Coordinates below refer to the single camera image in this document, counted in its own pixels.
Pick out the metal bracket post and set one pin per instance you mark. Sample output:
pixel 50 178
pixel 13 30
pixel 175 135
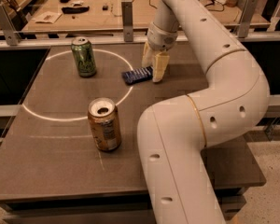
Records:
pixel 127 20
pixel 9 31
pixel 246 17

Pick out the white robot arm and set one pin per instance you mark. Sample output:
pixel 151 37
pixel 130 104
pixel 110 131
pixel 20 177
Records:
pixel 171 134

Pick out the metal bracket post left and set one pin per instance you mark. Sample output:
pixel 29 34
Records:
pixel 9 31

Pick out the blue rxbar blueberry wrapper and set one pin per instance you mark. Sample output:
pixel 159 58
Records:
pixel 137 75

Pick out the green soda can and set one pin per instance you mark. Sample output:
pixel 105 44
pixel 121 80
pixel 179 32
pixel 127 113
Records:
pixel 83 55

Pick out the orange soda can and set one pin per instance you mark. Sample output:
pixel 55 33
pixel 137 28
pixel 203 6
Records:
pixel 103 117

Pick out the metal bracket post centre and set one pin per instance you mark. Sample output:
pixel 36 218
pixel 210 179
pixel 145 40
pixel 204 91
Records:
pixel 127 20

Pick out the white paper card left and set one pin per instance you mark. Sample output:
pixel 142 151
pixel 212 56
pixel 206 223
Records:
pixel 47 17

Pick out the metal bracket post right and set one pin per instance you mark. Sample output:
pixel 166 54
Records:
pixel 246 17

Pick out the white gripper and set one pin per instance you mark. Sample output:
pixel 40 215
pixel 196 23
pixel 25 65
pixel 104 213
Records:
pixel 160 39

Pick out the black flat tool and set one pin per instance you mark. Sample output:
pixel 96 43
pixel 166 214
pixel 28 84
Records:
pixel 74 10

